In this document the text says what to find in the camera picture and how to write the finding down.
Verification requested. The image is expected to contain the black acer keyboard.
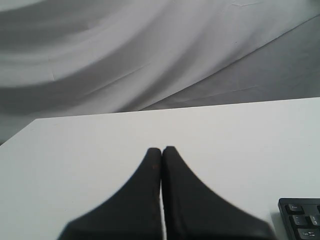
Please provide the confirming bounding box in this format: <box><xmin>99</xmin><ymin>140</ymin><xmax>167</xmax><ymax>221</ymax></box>
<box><xmin>278</xmin><ymin>198</ymin><xmax>320</xmax><ymax>240</ymax></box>

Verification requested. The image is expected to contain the white backdrop cloth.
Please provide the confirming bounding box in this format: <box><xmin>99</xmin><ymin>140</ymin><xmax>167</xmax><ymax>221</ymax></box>
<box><xmin>0</xmin><ymin>0</ymin><xmax>320</xmax><ymax>143</ymax></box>

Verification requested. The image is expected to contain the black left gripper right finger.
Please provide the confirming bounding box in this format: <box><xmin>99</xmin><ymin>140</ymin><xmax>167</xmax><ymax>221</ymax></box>
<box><xmin>161</xmin><ymin>146</ymin><xmax>273</xmax><ymax>240</ymax></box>

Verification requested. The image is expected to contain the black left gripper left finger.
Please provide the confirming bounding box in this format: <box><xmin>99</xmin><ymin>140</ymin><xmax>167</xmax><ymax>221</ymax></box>
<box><xmin>58</xmin><ymin>148</ymin><xmax>162</xmax><ymax>240</ymax></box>

